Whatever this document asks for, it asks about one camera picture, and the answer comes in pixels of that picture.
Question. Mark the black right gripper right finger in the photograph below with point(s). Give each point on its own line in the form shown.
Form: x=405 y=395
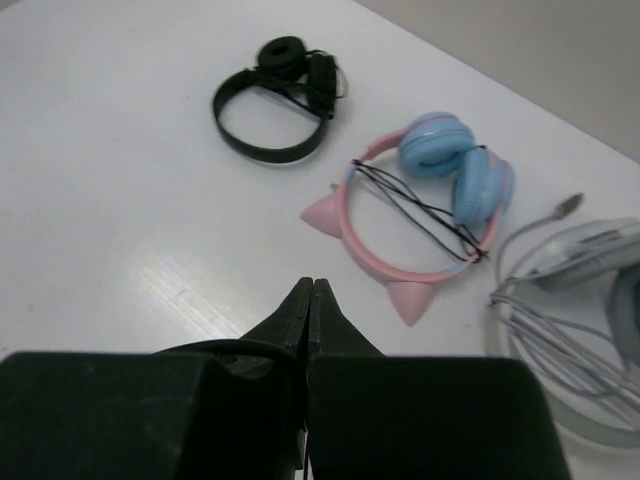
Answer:
x=372 y=416

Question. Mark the pink blue cat-ear headphones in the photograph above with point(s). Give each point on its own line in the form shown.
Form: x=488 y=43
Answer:
x=444 y=182

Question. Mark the black headphones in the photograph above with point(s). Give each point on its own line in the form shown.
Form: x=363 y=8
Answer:
x=312 y=80

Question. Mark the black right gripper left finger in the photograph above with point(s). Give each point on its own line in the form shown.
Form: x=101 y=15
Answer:
x=214 y=409

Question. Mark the grey white headphones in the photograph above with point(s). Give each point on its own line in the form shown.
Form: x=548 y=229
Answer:
x=569 y=309

